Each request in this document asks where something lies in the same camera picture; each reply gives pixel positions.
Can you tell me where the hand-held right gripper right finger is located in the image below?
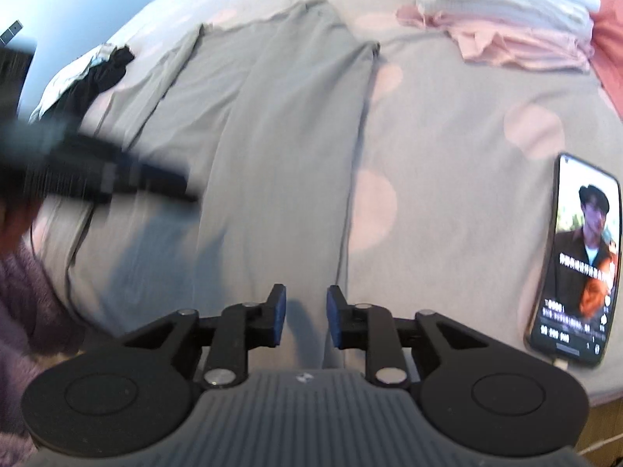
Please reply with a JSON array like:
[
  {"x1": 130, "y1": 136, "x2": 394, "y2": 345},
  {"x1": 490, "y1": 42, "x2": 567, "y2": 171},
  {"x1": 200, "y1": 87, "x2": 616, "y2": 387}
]
[{"x1": 326, "y1": 284, "x2": 490, "y2": 390}]

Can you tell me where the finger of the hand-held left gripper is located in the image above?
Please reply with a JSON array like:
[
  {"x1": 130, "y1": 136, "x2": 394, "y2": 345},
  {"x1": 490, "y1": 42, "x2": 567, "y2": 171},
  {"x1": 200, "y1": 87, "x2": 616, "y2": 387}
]
[{"x1": 109, "y1": 153, "x2": 201, "y2": 204}]

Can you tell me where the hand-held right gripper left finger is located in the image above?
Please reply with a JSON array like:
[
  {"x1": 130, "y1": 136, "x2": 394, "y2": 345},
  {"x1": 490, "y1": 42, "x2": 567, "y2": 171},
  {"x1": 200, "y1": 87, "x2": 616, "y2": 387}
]
[{"x1": 119, "y1": 283, "x2": 288, "y2": 390}]

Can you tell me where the grey t-shirt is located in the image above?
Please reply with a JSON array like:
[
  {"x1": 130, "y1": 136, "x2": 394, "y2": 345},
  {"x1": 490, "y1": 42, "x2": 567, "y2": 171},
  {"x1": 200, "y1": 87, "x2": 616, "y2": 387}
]
[{"x1": 34, "y1": 0, "x2": 381, "y2": 373}]

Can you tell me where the person's left forearm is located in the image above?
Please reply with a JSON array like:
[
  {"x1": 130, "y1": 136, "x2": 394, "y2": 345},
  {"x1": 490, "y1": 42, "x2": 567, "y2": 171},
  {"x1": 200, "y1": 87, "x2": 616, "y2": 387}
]
[{"x1": 0, "y1": 238, "x2": 86, "y2": 448}]

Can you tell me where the stack of folded clothes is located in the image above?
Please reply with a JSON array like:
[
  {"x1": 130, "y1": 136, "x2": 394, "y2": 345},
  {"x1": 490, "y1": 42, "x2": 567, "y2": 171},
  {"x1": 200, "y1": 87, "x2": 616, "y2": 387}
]
[{"x1": 395, "y1": 0, "x2": 604, "y2": 75}]

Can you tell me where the person's left hand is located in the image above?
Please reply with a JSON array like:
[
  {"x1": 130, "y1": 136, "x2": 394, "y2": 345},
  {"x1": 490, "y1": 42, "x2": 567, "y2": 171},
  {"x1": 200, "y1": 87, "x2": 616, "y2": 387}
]
[{"x1": 0, "y1": 197, "x2": 42, "y2": 254}]

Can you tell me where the white garment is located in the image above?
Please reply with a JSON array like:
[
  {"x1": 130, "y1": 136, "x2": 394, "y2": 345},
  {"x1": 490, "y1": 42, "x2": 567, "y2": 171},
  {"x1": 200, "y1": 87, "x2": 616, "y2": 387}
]
[{"x1": 29, "y1": 43, "x2": 118, "y2": 125}]

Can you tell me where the grey pink-dotted bedsheet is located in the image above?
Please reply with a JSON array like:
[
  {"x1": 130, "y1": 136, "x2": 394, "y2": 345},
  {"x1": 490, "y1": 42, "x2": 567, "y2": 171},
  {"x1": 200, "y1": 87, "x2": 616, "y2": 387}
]
[{"x1": 29, "y1": 0, "x2": 623, "y2": 404}]

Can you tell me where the black smartphone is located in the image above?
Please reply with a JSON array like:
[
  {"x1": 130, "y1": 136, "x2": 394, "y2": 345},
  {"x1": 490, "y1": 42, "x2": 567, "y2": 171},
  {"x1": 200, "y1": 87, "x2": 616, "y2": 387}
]
[{"x1": 524, "y1": 152, "x2": 623, "y2": 368}]

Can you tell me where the coral pink pillow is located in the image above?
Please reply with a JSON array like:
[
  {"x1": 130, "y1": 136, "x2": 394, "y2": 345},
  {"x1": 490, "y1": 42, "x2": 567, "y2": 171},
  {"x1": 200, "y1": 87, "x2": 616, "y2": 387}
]
[{"x1": 581, "y1": 0, "x2": 623, "y2": 122}]

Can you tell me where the dark wall switch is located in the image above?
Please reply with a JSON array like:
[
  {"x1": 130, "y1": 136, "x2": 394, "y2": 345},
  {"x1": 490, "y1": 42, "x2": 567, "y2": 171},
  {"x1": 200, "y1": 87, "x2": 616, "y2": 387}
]
[{"x1": 0, "y1": 19, "x2": 24, "y2": 44}]

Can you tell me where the white charging cable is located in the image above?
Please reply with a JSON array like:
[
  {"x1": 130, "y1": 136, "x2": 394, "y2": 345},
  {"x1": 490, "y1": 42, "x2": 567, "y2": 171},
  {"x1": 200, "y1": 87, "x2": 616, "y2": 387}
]
[{"x1": 552, "y1": 357, "x2": 623, "y2": 458}]

